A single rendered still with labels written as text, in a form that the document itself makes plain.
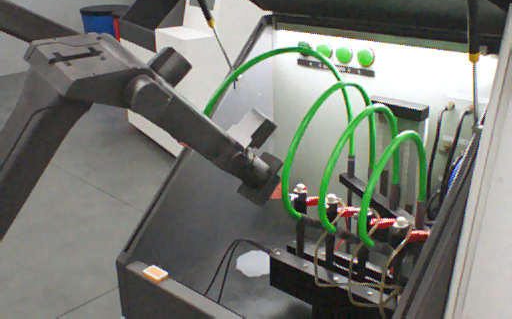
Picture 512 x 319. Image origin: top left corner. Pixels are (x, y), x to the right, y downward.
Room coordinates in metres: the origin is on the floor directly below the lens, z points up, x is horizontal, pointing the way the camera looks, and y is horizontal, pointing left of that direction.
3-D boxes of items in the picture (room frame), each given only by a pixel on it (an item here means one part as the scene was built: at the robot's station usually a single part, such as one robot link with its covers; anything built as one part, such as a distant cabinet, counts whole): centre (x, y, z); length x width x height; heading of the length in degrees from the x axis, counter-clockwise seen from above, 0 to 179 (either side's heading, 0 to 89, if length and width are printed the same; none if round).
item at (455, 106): (1.18, -0.45, 1.20); 0.13 x 0.03 x 0.31; 48
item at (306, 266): (1.06, -0.18, 0.91); 0.34 x 0.10 x 0.15; 48
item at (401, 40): (1.34, -0.27, 1.43); 0.54 x 0.03 x 0.02; 48
